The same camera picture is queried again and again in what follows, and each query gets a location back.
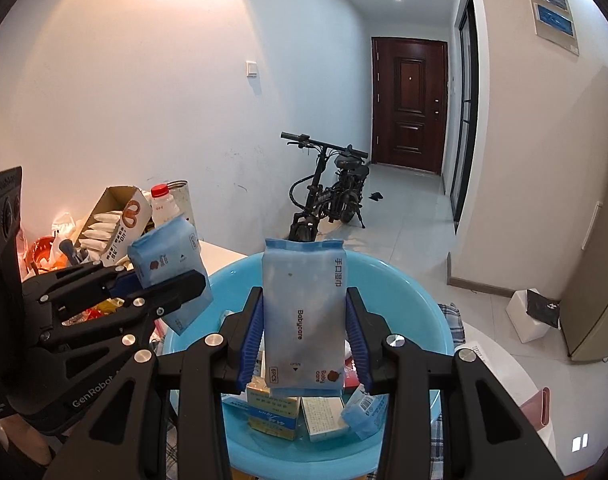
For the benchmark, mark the strawberry milk bottle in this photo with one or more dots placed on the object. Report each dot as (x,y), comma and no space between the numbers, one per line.
(164,207)

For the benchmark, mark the open cardboard snack box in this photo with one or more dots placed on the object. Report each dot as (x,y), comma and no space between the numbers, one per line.
(118,219)

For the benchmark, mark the blue plaid cloth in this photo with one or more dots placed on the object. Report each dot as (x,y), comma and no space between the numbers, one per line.
(222,362)

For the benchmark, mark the pink plastic cup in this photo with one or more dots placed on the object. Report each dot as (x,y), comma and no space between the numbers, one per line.
(537,408)

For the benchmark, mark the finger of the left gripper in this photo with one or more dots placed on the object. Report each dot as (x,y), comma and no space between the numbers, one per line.
(50,299)
(160,299)

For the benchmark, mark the person left hand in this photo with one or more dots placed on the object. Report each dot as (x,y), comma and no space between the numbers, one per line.
(27,439)

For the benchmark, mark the wall electrical panel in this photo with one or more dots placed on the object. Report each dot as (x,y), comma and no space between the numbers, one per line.
(554,22)

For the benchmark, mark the white text box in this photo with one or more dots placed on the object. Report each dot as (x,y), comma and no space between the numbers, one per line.
(323,418)

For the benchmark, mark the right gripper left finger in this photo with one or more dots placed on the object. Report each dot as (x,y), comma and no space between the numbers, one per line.
(124,434)

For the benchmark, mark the blue plastic basin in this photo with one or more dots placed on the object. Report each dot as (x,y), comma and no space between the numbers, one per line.
(406,307)

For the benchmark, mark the dark red door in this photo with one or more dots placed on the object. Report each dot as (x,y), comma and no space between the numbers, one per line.
(409,113)

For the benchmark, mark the blue wet wipes pack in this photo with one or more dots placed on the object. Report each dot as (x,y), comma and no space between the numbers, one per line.
(304,288)

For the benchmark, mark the red white cigarette pack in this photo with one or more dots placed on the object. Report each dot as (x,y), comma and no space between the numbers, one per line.
(351,379)

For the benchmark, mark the white floor box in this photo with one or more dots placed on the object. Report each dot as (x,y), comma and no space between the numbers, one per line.
(521,312)

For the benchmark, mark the white wall switch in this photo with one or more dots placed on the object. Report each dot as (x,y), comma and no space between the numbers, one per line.
(251,69)

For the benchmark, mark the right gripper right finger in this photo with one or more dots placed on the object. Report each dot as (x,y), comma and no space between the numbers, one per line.
(485,434)

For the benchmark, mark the black electric bicycle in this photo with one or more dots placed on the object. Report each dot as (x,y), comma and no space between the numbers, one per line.
(341,201)

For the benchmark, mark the red snack bag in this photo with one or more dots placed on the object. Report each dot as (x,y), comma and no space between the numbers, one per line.
(38,260)

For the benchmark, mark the gold blue cigarette carton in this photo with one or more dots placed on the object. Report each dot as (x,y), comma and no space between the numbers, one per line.
(276,417)

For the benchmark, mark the small blue tissue pack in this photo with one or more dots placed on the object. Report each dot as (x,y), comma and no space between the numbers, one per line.
(365,414)

